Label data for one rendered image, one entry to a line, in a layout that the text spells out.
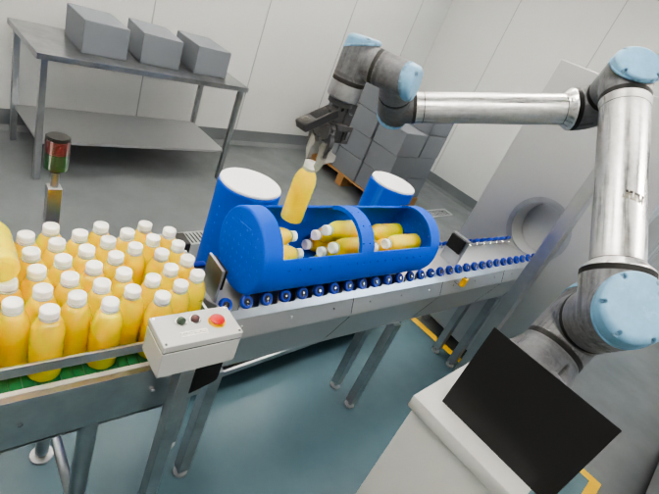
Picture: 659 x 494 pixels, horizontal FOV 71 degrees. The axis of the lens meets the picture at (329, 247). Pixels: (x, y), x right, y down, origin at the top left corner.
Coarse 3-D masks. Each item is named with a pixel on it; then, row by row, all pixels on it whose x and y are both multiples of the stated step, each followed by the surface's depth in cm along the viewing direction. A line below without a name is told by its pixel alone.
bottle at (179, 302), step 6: (174, 294) 121; (180, 294) 121; (186, 294) 123; (174, 300) 120; (180, 300) 121; (186, 300) 122; (174, 306) 121; (180, 306) 121; (186, 306) 123; (174, 312) 122; (180, 312) 122
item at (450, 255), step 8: (456, 232) 232; (448, 240) 233; (456, 240) 230; (464, 240) 228; (448, 248) 236; (456, 248) 230; (464, 248) 229; (440, 256) 239; (448, 256) 236; (456, 256) 232; (456, 264) 234
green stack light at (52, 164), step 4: (44, 152) 129; (44, 156) 129; (48, 156) 128; (52, 156) 129; (68, 156) 132; (44, 160) 130; (48, 160) 129; (52, 160) 129; (56, 160) 129; (60, 160) 130; (64, 160) 131; (68, 160) 132; (44, 164) 130; (48, 164) 130; (52, 164) 130; (56, 164) 130; (60, 164) 130; (64, 164) 131; (68, 164) 133; (44, 168) 131; (48, 168) 130; (52, 168) 130; (56, 168) 130; (60, 168) 131; (64, 168) 132; (68, 168) 134; (52, 172) 131; (56, 172) 131; (60, 172) 132; (64, 172) 133
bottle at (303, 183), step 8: (304, 168) 133; (296, 176) 134; (304, 176) 133; (312, 176) 134; (296, 184) 134; (304, 184) 134; (312, 184) 135; (288, 192) 137; (296, 192) 135; (304, 192) 135; (312, 192) 137; (288, 200) 137; (296, 200) 136; (304, 200) 136; (288, 208) 138; (296, 208) 137; (304, 208) 139; (280, 216) 141; (288, 216) 139; (296, 216) 139
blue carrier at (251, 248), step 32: (224, 224) 152; (256, 224) 137; (288, 224) 172; (320, 224) 182; (416, 224) 200; (224, 256) 153; (256, 256) 138; (352, 256) 159; (384, 256) 171; (416, 256) 185; (256, 288) 140; (288, 288) 154
